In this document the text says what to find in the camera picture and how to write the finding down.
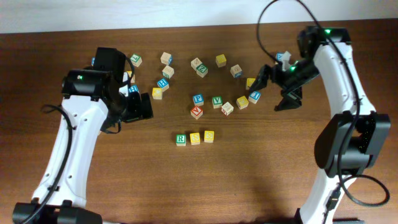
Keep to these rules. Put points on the green V block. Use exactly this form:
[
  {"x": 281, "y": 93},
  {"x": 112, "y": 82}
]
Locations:
[{"x": 217, "y": 102}]

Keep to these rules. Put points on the blue X block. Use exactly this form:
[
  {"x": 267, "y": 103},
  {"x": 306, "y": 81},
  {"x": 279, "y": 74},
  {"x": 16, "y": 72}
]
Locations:
[{"x": 279, "y": 56}]

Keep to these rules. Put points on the red A block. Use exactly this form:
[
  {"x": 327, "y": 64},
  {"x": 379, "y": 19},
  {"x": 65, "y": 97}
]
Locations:
[{"x": 196, "y": 112}]

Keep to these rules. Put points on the green R block far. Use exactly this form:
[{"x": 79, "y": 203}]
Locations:
[{"x": 168, "y": 72}]

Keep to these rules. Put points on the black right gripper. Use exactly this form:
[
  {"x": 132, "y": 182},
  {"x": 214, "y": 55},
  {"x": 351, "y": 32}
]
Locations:
[{"x": 294, "y": 95}]

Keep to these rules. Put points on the green L block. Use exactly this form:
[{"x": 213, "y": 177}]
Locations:
[{"x": 136, "y": 60}]

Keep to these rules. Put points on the red 6 block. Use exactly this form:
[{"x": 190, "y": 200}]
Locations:
[{"x": 227, "y": 108}]

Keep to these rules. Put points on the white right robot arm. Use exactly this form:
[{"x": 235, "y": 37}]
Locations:
[{"x": 352, "y": 139}]

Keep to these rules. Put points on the yellow G block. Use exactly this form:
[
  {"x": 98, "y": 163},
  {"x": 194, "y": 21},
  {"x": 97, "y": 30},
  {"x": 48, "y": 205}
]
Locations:
[{"x": 131, "y": 76}]

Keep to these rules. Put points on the blue h block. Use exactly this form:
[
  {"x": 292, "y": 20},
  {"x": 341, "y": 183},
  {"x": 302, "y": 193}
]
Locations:
[
  {"x": 133, "y": 88},
  {"x": 163, "y": 84}
]

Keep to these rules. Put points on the yellow block right cluster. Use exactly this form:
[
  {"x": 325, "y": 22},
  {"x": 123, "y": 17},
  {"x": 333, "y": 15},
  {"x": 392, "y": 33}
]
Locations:
[{"x": 249, "y": 82}]

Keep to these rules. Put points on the yellow C block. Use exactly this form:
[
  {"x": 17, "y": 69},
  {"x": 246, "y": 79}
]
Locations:
[{"x": 157, "y": 93}]

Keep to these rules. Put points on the green R block placed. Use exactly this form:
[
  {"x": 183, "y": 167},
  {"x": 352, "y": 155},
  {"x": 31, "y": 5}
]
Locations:
[{"x": 181, "y": 140}]

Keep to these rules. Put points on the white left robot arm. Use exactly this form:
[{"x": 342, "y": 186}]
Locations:
[{"x": 95, "y": 99}]

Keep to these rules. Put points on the yellow S block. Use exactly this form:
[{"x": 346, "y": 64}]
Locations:
[
  {"x": 195, "y": 138},
  {"x": 221, "y": 60}
]

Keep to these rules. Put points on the plain block blue side right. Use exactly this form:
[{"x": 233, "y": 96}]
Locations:
[{"x": 236, "y": 71}]

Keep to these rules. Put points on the yellow block near V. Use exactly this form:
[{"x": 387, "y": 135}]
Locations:
[{"x": 242, "y": 102}]

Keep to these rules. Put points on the blue P block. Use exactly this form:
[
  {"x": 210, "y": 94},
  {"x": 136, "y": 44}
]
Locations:
[{"x": 198, "y": 100}]

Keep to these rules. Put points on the blue H block left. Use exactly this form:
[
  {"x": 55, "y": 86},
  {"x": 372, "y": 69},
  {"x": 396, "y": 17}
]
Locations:
[{"x": 133, "y": 88}]

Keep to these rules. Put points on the plain block with Z engraving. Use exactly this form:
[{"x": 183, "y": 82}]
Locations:
[{"x": 195, "y": 63}]

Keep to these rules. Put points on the plain wooden block blue side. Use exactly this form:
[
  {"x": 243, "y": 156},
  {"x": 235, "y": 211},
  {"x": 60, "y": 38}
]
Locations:
[{"x": 166, "y": 58}]

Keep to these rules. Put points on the blue H block right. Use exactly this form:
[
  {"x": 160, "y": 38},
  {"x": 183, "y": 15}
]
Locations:
[{"x": 163, "y": 84}]

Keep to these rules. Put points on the blue I block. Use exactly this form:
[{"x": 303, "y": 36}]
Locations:
[{"x": 254, "y": 97}]

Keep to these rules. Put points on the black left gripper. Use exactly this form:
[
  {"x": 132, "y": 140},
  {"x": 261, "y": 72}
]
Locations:
[{"x": 139, "y": 111}]

